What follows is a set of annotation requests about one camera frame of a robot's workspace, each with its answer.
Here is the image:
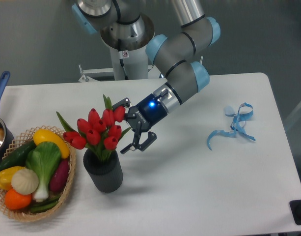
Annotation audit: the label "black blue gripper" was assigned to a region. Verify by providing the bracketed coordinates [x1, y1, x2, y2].
[111, 93, 168, 155]

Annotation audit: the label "red tulip bouquet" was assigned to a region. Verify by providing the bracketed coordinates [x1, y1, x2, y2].
[56, 95, 130, 163]

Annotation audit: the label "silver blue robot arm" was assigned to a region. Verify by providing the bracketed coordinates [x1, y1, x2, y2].
[72, 0, 220, 153]

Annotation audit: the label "dark grey ribbed vase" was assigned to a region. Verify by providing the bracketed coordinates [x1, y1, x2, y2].
[83, 149, 123, 193]

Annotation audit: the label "purple sweet potato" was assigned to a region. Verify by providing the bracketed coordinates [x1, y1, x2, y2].
[49, 159, 69, 193]

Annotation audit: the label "yellow squash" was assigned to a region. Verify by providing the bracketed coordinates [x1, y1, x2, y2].
[32, 129, 71, 159]

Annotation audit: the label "green bok choy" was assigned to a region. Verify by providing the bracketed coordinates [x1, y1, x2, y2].
[26, 142, 61, 203]

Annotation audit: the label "blue ribbon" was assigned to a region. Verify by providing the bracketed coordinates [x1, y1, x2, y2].
[206, 102, 256, 150]

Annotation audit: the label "green bean pods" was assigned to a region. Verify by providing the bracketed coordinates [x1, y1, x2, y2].
[29, 195, 60, 213]

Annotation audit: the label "green cucumber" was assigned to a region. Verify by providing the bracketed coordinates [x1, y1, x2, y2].
[0, 141, 36, 171]

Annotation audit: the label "white garlic bulb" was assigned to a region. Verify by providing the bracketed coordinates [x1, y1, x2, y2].
[11, 168, 39, 195]

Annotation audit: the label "woven wicker basket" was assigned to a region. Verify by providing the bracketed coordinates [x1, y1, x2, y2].
[0, 125, 76, 222]

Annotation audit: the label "yellow bell pepper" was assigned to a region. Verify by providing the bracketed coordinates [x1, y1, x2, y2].
[0, 166, 24, 191]

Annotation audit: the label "orange fruit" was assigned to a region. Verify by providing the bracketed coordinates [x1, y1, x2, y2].
[4, 188, 32, 210]

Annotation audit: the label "black clamp base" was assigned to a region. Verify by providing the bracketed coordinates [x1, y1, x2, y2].
[289, 200, 301, 225]

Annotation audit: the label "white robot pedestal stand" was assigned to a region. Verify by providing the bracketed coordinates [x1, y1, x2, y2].
[78, 41, 204, 83]

